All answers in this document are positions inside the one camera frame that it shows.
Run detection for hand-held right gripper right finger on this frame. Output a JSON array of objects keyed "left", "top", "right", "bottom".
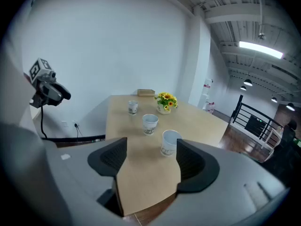
[{"left": 176, "top": 138, "right": 221, "bottom": 194}]

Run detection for white mug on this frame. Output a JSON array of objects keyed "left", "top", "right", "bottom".
[{"left": 142, "top": 113, "right": 159, "bottom": 136}]

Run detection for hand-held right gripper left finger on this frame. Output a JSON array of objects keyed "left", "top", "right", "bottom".
[{"left": 87, "top": 137, "right": 128, "bottom": 177}]

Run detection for grey cup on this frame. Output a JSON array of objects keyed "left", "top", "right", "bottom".
[
  {"left": 127, "top": 100, "right": 139, "bottom": 115},
  {"left": 160, "top": 129, "right": 183, "bottom": 157}
]

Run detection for potted yellow sunflowers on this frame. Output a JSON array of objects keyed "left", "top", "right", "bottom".
[{"left": 154, "top": 92, "right": 179, "bottom": 115}]

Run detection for wooden box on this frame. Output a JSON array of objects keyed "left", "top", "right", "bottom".
[{"left": 137, "top": 89, "right": 156, "bottom": 97}]

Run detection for black metal bar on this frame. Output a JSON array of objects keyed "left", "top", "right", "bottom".
[{"left": 41, "top": 134, "right": 106, "bottom": 143}]

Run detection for white water dispenser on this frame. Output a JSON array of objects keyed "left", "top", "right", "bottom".
[{"left": 199, "top": 78, "right": 216, "bottom": 114}]

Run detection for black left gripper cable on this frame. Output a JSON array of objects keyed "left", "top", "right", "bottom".
[{"left": 40, "top": 105, "right": 49, "bottom": 140}]

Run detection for black metal railing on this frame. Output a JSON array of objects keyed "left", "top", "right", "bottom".
[{"left": 231, "top": 95, "right": 283, "bottom": 141}]

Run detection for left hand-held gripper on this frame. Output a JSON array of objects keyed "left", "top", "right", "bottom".
[{"left": 29, "top": 58, "right": 72, "bottom": 108}]

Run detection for long ceiling light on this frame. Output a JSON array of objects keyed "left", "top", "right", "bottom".
[{"left": 239, "top": 40, "right": 284, "bottom": 60}]

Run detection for white wooden rail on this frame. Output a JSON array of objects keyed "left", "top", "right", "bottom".
[{"left": 261, "top": 128, "right": 282, "bottom": 162}]

